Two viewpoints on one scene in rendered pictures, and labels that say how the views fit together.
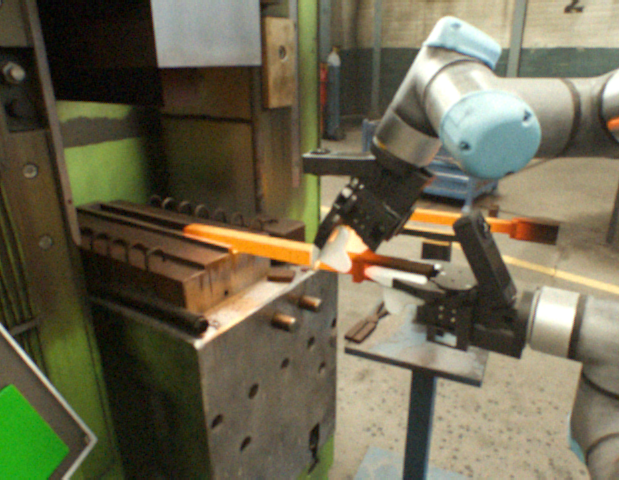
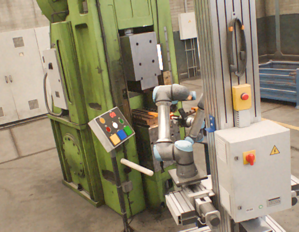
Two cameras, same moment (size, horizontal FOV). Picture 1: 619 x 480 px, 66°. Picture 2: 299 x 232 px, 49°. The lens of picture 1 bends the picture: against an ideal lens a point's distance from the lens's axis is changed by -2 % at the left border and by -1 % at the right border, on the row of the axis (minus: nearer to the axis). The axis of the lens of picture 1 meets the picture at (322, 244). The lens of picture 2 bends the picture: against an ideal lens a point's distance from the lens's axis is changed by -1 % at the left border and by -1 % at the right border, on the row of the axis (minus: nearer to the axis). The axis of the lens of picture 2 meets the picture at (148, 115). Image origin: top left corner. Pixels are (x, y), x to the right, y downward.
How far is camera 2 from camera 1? 239 cm
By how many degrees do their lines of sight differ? 22
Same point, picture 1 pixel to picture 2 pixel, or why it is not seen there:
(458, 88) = not seen: hidden behind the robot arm
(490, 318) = (184, 122)
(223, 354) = (152, 131)
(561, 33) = not seen: outside the picture
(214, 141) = not seen: hidden behind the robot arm
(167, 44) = (142, 87)
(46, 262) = (127, 117)
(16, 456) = (128, 130)
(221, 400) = (152, 139)
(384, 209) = (171, 107)
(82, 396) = (131, 140)
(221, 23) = (151, 81)
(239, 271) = (156, 119)
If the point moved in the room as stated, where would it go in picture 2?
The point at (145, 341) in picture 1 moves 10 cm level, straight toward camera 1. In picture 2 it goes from (141, 130) to (141, 134)
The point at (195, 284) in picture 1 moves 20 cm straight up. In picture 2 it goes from (148, 121) to (145, 100)
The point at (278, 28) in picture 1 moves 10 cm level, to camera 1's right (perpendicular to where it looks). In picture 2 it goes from (165, 73) to (175, 72)
